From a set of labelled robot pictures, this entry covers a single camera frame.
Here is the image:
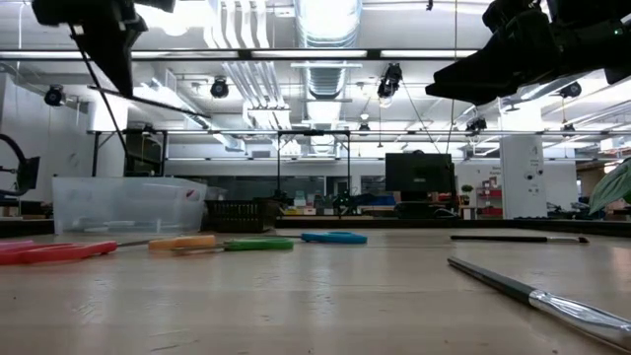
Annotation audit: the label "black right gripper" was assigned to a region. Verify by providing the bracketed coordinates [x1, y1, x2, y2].
[425, 0, 563, 107]

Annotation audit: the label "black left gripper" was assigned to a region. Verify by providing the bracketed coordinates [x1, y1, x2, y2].
[32, 0, 176, 98]

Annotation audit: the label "black paintbrush silver ferrule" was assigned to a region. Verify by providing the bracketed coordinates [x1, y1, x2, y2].
[450, 235, 591, 245]

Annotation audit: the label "dark paintbrush silver ferrule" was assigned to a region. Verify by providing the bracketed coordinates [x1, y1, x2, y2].
[447, 255, 631, 352]

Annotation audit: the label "large black monitor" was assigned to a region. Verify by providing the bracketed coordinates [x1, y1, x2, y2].
[385, 152, 457, 194]

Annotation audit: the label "white square pillar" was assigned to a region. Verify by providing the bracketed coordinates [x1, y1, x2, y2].
[499, 135, 546, 221]

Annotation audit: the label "small black monitor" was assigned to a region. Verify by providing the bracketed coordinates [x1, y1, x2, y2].
[18, 156, 41, 191]

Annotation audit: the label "clear plastic bin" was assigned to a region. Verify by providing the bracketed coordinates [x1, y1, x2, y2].
[51, 177, 208, 236]

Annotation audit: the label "green leafy plant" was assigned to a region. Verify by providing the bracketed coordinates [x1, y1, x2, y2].
[590, 158, 631, 213]

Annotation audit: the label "black mesh basket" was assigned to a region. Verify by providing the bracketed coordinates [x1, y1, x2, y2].
[204, 198, 277, 234]

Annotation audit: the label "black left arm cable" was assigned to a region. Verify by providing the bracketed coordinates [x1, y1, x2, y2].
[67, 23, 133, 162]

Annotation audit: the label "black ceiling light rail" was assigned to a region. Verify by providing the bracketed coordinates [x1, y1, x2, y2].
[0, 47, 482, 62]

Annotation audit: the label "dark background shelf frame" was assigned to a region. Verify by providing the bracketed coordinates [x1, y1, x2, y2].
[91, 128, 169, 178]

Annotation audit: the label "silver ceiling duct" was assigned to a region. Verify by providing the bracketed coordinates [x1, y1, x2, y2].
[294, 0, 364, 100]

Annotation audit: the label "black background station frame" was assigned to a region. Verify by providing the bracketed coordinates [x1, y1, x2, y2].
[275, 128, 352, 218]

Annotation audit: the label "orange-handled scissors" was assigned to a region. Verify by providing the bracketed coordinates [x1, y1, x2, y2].
[147, 234, 217, 251]

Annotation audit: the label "red-handled scissors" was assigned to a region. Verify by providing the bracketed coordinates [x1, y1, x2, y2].
[0, 240, 152, 265]

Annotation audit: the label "blue-handled scissors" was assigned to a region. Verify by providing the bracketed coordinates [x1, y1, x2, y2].
[268, 231, 369, 246]

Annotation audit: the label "green-handled scissors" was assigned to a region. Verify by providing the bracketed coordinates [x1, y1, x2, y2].
[172, 238, 296, 253]

